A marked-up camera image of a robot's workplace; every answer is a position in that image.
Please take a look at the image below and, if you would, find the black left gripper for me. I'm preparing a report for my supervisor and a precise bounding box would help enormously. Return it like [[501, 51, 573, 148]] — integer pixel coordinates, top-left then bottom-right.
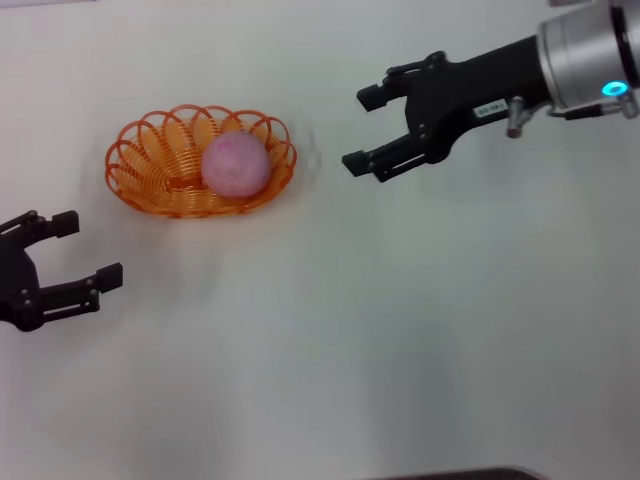
[[0, 210, 125, 334]]

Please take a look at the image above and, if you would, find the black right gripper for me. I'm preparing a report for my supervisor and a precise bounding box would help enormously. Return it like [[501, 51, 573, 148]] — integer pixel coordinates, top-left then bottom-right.
[[341, 35, 551, 184]]

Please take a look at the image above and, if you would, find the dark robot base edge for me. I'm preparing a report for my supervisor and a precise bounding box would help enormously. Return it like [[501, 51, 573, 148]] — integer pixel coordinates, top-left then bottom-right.
[[387, 467, 546, 480]]

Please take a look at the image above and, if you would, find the pink peach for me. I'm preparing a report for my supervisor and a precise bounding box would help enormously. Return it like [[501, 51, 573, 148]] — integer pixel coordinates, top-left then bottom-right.
[[200, 131, 274, 200]]

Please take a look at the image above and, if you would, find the orange wire basket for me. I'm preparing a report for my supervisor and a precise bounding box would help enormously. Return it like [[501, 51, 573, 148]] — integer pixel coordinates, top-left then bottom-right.
[[103, 103, 299, 220]]

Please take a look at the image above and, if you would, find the black cable with silver plug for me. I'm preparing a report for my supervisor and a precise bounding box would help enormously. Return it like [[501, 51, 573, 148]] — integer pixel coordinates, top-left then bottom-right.
[[547, 91, 640, 120]]

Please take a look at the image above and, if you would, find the silver angled plug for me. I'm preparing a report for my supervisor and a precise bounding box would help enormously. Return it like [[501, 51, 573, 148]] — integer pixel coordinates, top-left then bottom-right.
[[505, 96, 527, 139]]

